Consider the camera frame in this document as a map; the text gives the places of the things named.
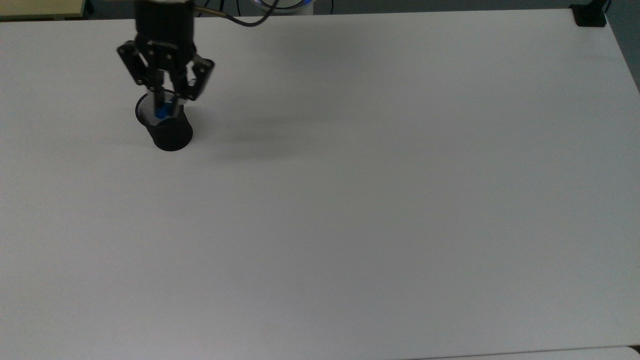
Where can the black mesh pen cup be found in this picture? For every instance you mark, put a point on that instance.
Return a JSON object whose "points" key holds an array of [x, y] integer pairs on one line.
{"points": [[172, 135]]}

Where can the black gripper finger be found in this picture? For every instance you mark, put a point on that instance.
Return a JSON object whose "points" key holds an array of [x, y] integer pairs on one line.
{"points": [[137, 65], [200, 75]]}

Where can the beige wooden desk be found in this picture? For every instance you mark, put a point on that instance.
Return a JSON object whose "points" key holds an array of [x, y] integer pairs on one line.
{"points": [[40, 7]]}

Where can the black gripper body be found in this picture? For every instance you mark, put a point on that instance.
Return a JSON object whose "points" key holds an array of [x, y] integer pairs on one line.
{"points": [[165, 35]]}

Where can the blue white marker pen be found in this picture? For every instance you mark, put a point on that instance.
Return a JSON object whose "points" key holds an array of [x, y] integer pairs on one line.
{"points": [[162, 112]]}

